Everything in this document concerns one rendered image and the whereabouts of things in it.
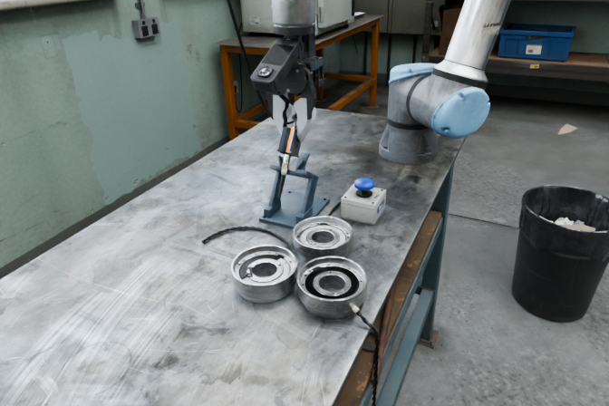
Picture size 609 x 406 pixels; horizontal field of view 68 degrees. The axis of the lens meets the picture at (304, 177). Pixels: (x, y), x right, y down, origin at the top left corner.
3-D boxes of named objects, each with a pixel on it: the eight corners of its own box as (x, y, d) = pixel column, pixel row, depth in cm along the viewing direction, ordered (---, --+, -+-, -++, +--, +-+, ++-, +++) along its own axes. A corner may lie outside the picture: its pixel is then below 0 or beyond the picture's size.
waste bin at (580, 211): (598, 341, 163) (634, 241, 143) (498, 313, 177) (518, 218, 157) (594, 284, 190) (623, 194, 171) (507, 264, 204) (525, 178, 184)
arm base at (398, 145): (388, 138, 128) (391, 104, 124) (443, 146, 122) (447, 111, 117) (371, 159, 116) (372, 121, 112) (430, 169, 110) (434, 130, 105)
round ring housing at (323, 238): (352, 269, 76) (353, 249, 75) (291, 268, 77) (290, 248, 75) (352, 234, 86) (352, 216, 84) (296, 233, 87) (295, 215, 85)
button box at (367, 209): (374, 226, 88) (375, 204, 86) (341, 217, 91) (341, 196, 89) (387, 206, 95) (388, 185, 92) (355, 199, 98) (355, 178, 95)
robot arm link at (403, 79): (417, 106, 122) (421, 55, 115) (449, 121, 110) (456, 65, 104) (377, 112, 118) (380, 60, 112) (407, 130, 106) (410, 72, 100)
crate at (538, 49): (570, 53, 376) (576, 25, 366) (567, 62, 347) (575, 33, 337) (503, 49, 400) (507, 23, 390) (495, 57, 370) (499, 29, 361)
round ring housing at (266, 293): (270, 316, 67) (268, 294, 65) (219, 290, 73) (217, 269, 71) (311, 277, 75) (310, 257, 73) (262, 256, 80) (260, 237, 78)
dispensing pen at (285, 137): (266, 195, 85) (286, 108, 86) (275, 198, 88) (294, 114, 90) (276, 197, 84) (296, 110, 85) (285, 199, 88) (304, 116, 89)
